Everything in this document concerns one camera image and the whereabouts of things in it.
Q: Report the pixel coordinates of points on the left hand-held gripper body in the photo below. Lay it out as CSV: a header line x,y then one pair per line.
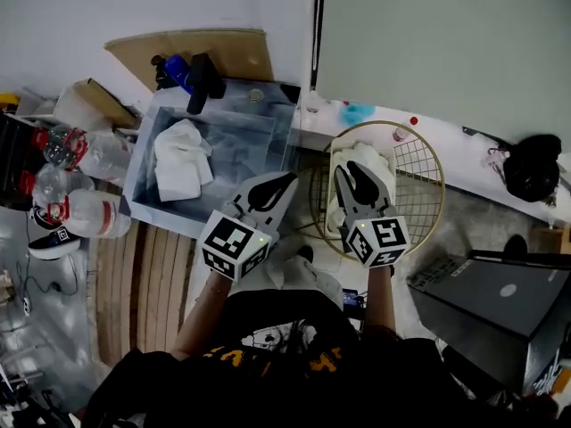
x,y
234,248

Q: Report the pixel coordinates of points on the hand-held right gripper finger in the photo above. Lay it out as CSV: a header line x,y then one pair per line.
x,y
368,190
345,194

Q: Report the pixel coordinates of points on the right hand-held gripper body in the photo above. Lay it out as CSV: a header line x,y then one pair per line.
x,y
379,239

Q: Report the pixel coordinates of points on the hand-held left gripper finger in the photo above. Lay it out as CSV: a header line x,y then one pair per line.
x,y
247,194
281,208

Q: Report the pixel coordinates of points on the cream plastic laundry basket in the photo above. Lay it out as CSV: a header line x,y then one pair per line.
x,y
391,172

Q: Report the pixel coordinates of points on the person's left forearm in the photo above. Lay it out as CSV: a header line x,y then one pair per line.
x,y
201,315

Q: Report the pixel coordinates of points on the person's right forearm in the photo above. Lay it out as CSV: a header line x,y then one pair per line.
x,y
380,297

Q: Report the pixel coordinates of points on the small cardboard box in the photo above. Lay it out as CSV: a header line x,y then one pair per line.
x,y
105,101

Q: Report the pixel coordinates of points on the small red capped bottle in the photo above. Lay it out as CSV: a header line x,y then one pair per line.
x,y
400,133

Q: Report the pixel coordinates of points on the small black device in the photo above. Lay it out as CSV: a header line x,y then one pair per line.
x,y
352,299

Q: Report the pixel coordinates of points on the person's legs in light trousers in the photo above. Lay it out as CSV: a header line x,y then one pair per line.
x,y
308,274

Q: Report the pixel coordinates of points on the blue fluffy sponge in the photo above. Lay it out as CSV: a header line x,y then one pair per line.
x,y
357,110

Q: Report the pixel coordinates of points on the clear glass cup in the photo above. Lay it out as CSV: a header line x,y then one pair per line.
x,y
313,104

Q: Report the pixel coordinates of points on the white low shelf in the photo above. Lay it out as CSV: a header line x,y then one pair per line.
x,y
459,158

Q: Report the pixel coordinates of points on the wooden slat platform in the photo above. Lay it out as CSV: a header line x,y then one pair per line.
x,y
147,292

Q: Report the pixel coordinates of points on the round metal sink knob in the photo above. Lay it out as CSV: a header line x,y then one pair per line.
x,y
255,95

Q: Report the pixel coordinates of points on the black faucet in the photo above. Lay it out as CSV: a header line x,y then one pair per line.
x,y
201,83

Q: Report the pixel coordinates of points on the black computer tower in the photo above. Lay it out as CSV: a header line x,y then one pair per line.
x,y
490,301

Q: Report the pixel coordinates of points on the small clear jar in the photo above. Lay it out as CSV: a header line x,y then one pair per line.
x,y
496,158

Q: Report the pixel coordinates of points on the person's black shirt torso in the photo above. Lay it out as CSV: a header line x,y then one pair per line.
x,y
276,381

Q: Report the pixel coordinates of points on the large cardboard sheet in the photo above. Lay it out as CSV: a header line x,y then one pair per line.
x,y
223,56

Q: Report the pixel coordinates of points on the blue bottle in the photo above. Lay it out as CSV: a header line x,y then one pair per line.
x,y
178,71

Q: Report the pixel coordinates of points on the black pump bottle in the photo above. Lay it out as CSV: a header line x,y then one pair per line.
x,y
159,76

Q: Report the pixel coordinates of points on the black bag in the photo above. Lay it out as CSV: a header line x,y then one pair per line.
x,y
531,167

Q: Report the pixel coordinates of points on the white carton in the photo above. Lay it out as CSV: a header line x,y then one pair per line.
x,y
69,105

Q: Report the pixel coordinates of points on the white power strip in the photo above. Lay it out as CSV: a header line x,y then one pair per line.
x,y
27,306

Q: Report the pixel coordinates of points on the black cabinet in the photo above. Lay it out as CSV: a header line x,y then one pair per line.
x,y
13,163

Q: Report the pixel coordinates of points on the yellow container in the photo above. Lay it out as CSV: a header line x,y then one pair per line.
x,y
9,103

